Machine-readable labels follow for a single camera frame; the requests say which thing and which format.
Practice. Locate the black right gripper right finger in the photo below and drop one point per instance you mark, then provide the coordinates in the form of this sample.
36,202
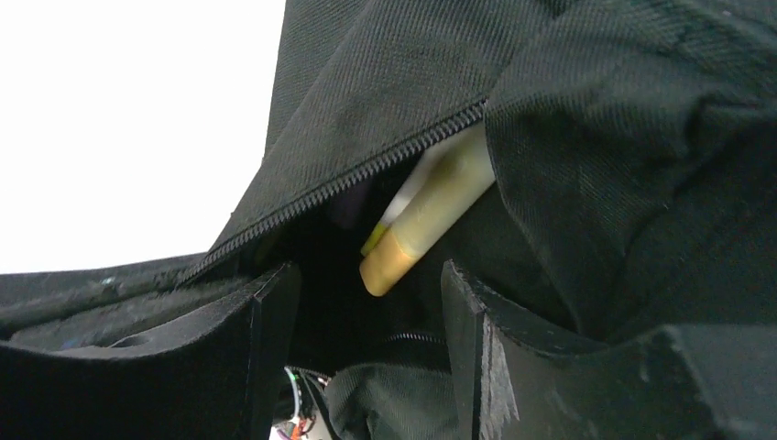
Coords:
518,376

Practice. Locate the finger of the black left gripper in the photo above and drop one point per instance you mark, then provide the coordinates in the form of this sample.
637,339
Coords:
62,310

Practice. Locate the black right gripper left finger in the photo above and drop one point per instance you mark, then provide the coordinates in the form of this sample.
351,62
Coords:
214,373

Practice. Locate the orange highlighter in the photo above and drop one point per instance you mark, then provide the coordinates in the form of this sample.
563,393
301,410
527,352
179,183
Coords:
456,182

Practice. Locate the black backpack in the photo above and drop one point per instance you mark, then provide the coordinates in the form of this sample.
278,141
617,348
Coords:
634,151

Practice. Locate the white yellow marker pen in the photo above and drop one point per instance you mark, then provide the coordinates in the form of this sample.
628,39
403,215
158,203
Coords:
407,191

